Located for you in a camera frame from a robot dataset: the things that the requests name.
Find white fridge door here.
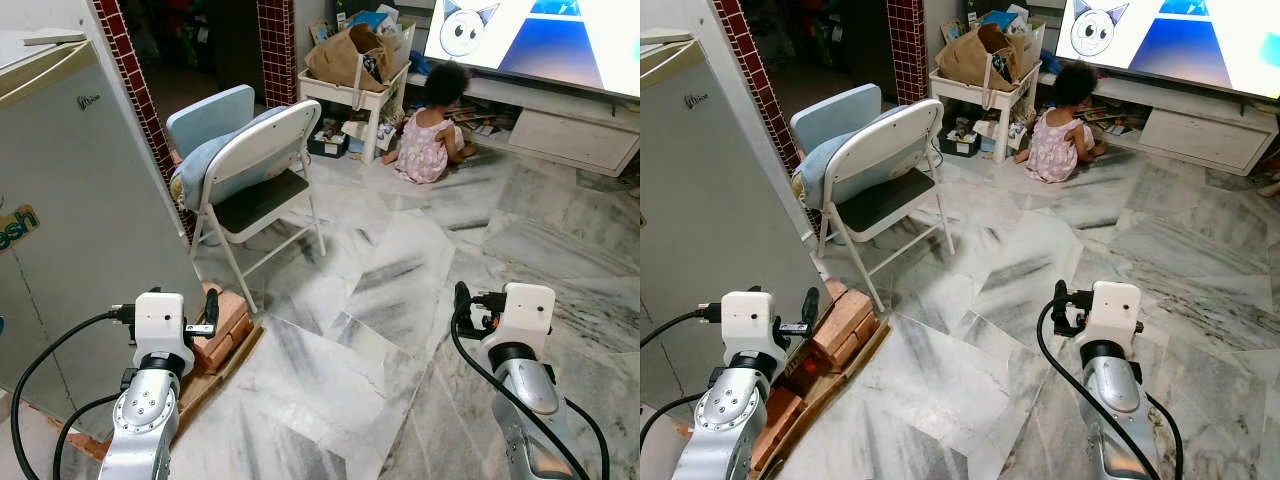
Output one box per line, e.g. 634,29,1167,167
640,62,829,421
0,62,208,441

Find white mini fridge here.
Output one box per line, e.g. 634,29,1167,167
640,38,829,421
0,38,208,441

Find red brick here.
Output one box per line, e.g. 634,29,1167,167
203,283,251,346
812,281,881,351
810,332,869,374
750,385,813,471
192,332,241,375
60,430,111,463

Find brown wooden board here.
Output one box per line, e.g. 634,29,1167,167
165,320,266,451
775,320,891,471

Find white metal folding chair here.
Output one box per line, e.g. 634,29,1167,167
188,98,328,316
815,97,956,313

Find blue soft pillow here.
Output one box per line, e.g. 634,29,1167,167
793,105,916,211
170,105,293,211

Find child in pink dress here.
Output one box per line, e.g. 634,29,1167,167
380,60,479,186
1012,60,1109,184

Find pile of picture books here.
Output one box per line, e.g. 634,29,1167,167
445,100,519,139
1078,98,1146,137

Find light blue square cushion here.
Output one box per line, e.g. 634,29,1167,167
166,84,257,156
790,83,883,156

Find white low television stand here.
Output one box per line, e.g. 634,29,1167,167
405,70,641,179
1040,72,1280,178

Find white plastic shelf cart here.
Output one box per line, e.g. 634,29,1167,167
928,20,1049,164
298,20,416,166

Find brown paper bag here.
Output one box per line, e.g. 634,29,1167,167
935,22,1026,93
305,22,396,93

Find large flat screen television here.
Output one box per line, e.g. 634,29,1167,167
1055,0,1280,101
422,0,641,99

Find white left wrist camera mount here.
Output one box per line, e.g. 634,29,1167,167
720,290,779,379
133,292,196,376

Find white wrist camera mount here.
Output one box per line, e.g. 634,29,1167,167
483,283,557,349
1083,280,1144,346
720,290,779,379
133,292,196,376

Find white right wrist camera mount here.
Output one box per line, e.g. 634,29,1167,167
483,283,557,349
1083,280,1144,346

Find short black left arm cable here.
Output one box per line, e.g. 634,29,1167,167
640,393,706,446
52,393,126,480

